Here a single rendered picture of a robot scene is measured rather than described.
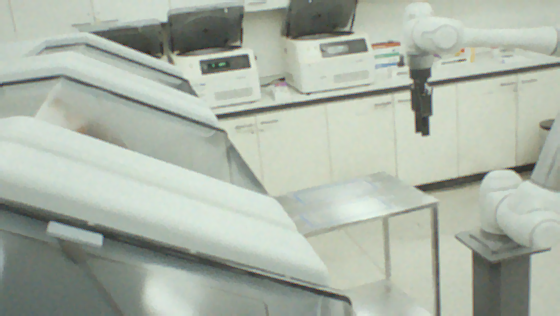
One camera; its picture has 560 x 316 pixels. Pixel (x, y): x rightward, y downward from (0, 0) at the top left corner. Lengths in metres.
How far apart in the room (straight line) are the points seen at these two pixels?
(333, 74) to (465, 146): 1.23
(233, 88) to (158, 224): 3.58
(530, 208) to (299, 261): 1.54
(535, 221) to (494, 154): 2.95
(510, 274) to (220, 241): 1.89
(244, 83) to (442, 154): 1.64
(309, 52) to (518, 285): 2.41
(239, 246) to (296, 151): 3.73
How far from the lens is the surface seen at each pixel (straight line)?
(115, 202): 0.65
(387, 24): 5.17
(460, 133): 4.88
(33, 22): 4.42
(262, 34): 4.84
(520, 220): 2.19
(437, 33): 1.90
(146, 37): 4.38
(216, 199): 0.80
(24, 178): 0.65
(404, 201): 2.54
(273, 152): 4.35
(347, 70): 4.40
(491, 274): 2.46
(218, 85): 4.19
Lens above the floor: 1.77
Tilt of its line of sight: 17 degrees down
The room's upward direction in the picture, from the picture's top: 6 degrees counter-clockwise
